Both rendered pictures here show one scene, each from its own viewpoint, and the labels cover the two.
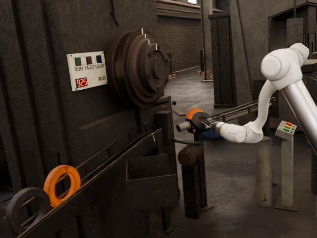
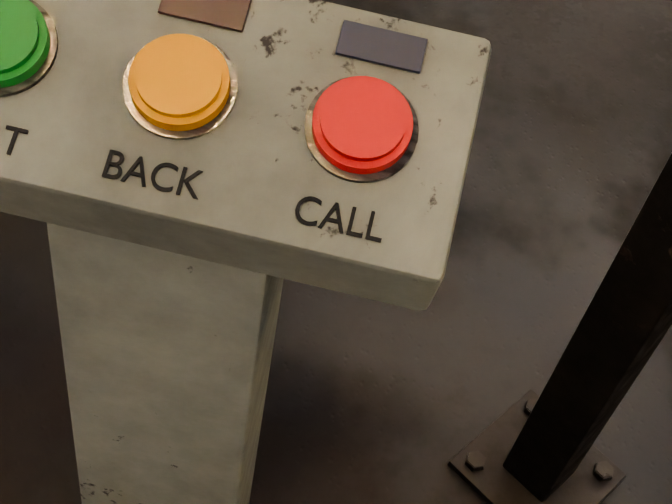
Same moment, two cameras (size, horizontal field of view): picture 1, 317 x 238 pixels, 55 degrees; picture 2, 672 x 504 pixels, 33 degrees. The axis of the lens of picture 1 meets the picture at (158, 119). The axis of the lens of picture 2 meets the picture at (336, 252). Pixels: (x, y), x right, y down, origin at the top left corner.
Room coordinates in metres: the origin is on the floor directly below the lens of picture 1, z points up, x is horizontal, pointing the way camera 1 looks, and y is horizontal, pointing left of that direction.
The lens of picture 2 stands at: (2.00, -1.22, 0.93)
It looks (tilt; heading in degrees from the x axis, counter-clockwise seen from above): 52 degrees down; 61
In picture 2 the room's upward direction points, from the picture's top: 12 degrees clockwise
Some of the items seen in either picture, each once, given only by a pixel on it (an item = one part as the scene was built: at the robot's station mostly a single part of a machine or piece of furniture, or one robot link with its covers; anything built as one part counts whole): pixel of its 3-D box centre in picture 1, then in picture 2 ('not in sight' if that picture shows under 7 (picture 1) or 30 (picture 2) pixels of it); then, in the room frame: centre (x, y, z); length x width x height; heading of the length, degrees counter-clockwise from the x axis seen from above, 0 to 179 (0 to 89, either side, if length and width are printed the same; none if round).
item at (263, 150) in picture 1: (263, 171); not in sight; (2.13, -0.75, 0.26); 0.12 x 0.12 x 0.52
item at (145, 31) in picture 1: (141, 69); not in sight; (1.87, 0.07, 1.11); 0.47 x 0.06 x 0.47; 150
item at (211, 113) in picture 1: (211, 123); not in sight; (4.02, -0.70, 0.17); 0.57 x 0.31 x 0.34; 170
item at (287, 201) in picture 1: (287, 165); (172, 430); (2.08, -0.90, 0.31); 0.24 x 0.16 x 0.62; 150
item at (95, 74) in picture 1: (88, 70); not in sight; (1.63, 0.34, 1.15); 0.26 x 0.02 x 0.18; 150
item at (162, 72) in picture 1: (155, 68); not in sight; (1.82, -0.01, 1.11); 0.28 x 0.06 x 0.28; 150
